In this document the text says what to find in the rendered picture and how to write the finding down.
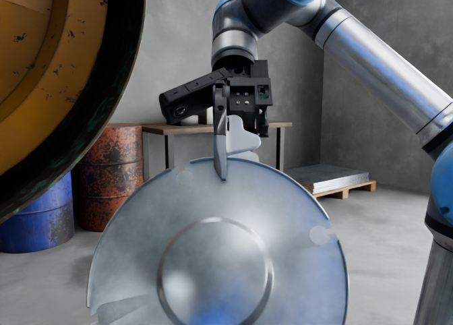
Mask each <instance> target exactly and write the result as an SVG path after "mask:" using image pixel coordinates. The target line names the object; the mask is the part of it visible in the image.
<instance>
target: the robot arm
mask: <svg viewBox="0 0 453 325"><path fill-rule="evenodd" d="M283 22H285V23H288V24H290V25H292V26H295V27H297V28H299V29H300V30H301V31H303V32H304V33H305V34H306V35H307V36H308V37H309V38H310V39H312V41H314V42H315V43H316V44H317V45H318V46H319V47H320V48H321V49H323V50H324V51H325V52H326V53H327V54H328V55H329V56H331V58H333V60H335V62H337V63H338V64H339V65H340V66H341V67H342V68H343V69H345V70H346V71H347V72H348V73H349V74H350V75H351V76H352V77H354V78H355V79H356V81H358V83H360V84H361V85H362V86H363V87H364V88H365V89H366V90H368V91H369V92H370V93H371V94H372V95H373V96H374V97H376V98H377V99H378V100H379V101H380V102H381V103H382V104H383V105H384V106H385V107H386V108H387V109H388V110H389V111H391V112H392V113H393V114H394V115H395V116H396V117H397V118H399V119H400V120H401V121H402V122H403V123H404V124H405V125H406V126H407V127H408V128H409V129H410V130H411V131H413V132H414V133H415V134H416V135H417V136H418V137H419V139H420V147H421V148H422V149H423V150H424V151H425V152H426V153H427V154H428V155H429V156H430V157H431V158H432V159H433V161H434V162H435V164H434V166H433V170H432V172H431V192H430V195H429V201H428V205H427V210H426V214H425V220H424V223H425V226H426V227H427V228H428V229H429V231H430V232H431V234H432V235H433V241H432V244H431V249H430V253H429V257H428V261H427V266H426V269H425V275H424V278H423V284H422V287H421V292H420V296H419V301H418V304H417V309H416V313H415V318H414V321H413V325H453V99H451V98H450V97H449V96H448V95H447V94H446V93H445V92H443V91H442V90H441V89H439V88H438V87H437V86H436V85H435V84H434V83H433V82H431V81H430V80H429V79H427V78H426V77H425V76H424V75H423V74H422V73H421V72H420V71H418V70H417V69H416V68H414V67H413V66H412V65H411V64H410V63H409V62H408V61H406V60H405V59H404V58H402V57H401V56H400V55H399V54H398V53H397V52H396V51H394V50H393V49H392V48H391V47H389V46H388V45H387V44H386V43H385V42H384V41H382V40H381V39H380V38H379V37H377V36H376V35H375V34H374V33H373V32H372V31H370V30H369V29H368V28H367V27H365V26H364V25H363V24H362V23H361V22H360V21H359V20H357V19H356V18H355V17H354V16H352V15H351V14H350V13H349V12H348V11H347V10H345V9H343V8H342V7H341V6H340V5H339V4H338V3H337V2H335V0H220V1H219V2H218V4H217V6H216V9H215V12H214V17H213V20H212V29H213V35H212V56H211V67H212V72H211V73H209V74H206V75H204V76H202V77H200V78H197V79H195V80H192V81H190V82H188V83H185V84H182V85H180V86H178V87H176V88H173V89H171V90H168V91H166V92H163V93H161V94H160V95H159V98H158V99H159V103H160V108H161V111H162V114H163V116H164V118H165V119H166V120H167V122H168V123H170V124H171V125H172V124H174V123H176V122H179V121H181V120H183V119H186V118H188V117H190V116H192V115H195V114H196V113H199V112H201V111H203V110H205V109H208V108H210V107H212V113H213V124H214V168H215V170H216V172H217V173H218V175H219V177H220V178H221V179H222V181H226V171H227V157H228V156H231V157H238V158H246V159H249V160H254V161H257V162H259V157H258V155H257V154H255V153H253V152H250V150H255V149H256V148H258V147H259V146H260V144H261V141H260V138H269V134H268V128H269V124H268V106H272V105H273V103H272V87H271V79H270V78H269V75H268V60H258V46H257V41H258V40H259V39H260V38H261V37H263V36H265V35H266V34H268V33H269V32H271V31H272V30H273V29H275V28H276V27H278V26H279V25H281V24H282V23H283Z"/></svg>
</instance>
